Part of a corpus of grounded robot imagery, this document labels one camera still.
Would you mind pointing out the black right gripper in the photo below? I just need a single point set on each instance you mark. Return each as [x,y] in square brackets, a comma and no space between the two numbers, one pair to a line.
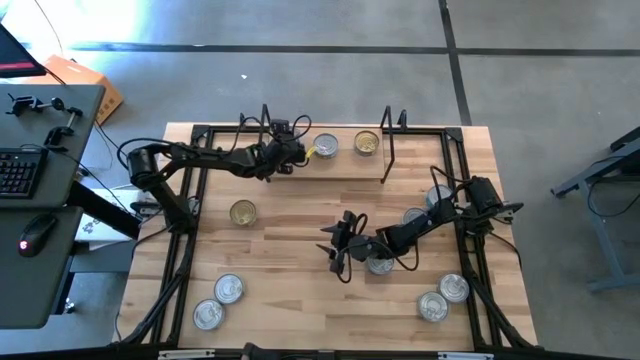
[362,247]

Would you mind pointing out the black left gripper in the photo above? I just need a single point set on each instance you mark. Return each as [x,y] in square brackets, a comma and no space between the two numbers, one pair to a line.
[282,152]

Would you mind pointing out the blue yellowfin tuna can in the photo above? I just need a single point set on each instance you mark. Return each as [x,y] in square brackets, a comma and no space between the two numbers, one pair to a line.
[437,196]
[325,145]
[433,306]
[454,288]

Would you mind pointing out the navy label seafood can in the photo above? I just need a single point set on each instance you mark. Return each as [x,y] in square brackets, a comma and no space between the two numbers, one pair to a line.
[208,314]
[229,288]
[381,266]

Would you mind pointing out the green label seafood can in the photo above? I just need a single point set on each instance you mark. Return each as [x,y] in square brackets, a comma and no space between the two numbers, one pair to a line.
[412,214]
[243,212]
[367,142]

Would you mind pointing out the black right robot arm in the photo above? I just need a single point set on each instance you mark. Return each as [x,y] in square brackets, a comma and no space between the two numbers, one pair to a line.
[425,225]

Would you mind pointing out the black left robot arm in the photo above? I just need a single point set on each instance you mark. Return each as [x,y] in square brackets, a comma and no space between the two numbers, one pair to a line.
[210,157]

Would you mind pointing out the black desk support beam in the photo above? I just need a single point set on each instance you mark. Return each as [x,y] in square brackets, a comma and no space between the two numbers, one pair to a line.
[110,217]

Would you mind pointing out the white printed box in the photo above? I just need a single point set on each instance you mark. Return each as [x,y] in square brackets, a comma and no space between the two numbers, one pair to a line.
[92,230]

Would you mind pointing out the orange cardboard box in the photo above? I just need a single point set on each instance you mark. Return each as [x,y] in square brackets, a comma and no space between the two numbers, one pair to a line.
[85,80]

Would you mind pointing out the black desk clamp with knob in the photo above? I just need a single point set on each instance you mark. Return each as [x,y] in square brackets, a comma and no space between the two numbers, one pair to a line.
[30,103]

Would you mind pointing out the black computer mouse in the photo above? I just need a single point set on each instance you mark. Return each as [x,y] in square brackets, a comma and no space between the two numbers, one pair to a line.
[37,235]

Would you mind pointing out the black backlit keyboard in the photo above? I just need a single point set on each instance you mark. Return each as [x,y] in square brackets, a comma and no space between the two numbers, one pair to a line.
[20,172]

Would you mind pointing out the blue-grey metal stand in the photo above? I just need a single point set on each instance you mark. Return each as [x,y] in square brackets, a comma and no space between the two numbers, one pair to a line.
[611,250]

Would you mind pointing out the black laptop with red stripe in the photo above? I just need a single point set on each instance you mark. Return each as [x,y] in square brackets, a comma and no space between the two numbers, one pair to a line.
[15,55]

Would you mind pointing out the dark grey desk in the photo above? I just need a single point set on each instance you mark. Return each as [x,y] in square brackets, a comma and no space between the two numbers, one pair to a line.
[30,300]

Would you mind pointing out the black frame clamp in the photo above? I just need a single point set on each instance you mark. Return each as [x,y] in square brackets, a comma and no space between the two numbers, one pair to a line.
[402,122]
[242,121]

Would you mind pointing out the black aluminium table frame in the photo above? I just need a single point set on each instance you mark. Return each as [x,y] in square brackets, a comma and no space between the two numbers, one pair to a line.
[220,129]

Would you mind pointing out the white metal bracket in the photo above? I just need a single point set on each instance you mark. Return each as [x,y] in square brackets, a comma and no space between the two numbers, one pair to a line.
[465,356]
[186,354]

